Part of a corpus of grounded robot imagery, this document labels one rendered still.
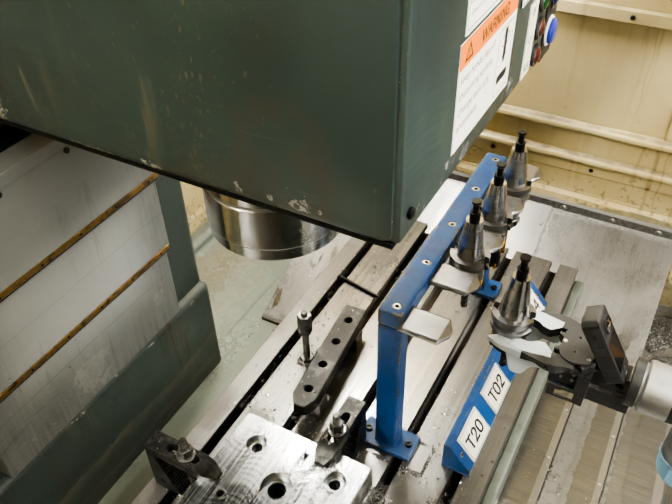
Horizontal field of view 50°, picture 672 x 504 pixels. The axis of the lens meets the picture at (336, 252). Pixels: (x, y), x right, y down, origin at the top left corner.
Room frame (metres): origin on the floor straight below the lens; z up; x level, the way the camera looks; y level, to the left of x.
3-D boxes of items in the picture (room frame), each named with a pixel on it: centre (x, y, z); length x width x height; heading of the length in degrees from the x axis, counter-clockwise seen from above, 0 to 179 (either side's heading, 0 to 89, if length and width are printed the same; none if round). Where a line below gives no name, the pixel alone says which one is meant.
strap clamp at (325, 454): (0.68, 0.00, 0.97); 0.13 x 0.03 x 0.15; 150
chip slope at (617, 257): (1.22, -0.26, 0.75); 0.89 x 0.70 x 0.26; 60
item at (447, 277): (0.80, -0.18, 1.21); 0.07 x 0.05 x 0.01; 60
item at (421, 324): (0.71, -0.13, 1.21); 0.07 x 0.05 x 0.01; 60
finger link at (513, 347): (0.68, -0.26, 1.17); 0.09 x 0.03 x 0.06; 73
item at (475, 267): (0.85, -0.21, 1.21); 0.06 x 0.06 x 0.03
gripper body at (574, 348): (0.65, -0.36, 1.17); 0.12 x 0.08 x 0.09; 60
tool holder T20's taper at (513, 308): (0.72, -0.25, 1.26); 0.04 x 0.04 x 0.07
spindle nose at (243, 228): (0.66, 0.07, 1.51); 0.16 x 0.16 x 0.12
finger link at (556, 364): (0.66, -0.30, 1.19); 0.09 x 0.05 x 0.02; 73
